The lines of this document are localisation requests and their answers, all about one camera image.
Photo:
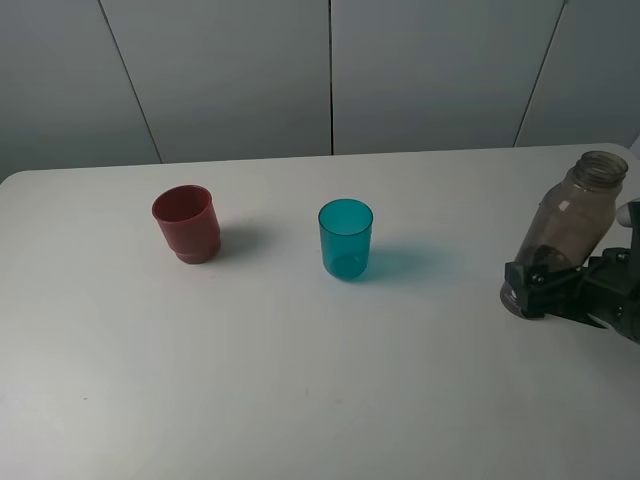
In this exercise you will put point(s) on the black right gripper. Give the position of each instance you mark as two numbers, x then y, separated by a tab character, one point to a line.
534	291

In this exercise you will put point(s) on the smoky transparent water bottle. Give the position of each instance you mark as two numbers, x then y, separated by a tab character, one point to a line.
574	215

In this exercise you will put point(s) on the teal transparent plastic cup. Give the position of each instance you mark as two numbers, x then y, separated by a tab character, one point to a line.
345	227

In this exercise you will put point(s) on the red plastic cup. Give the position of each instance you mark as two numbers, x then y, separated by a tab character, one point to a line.
188	222

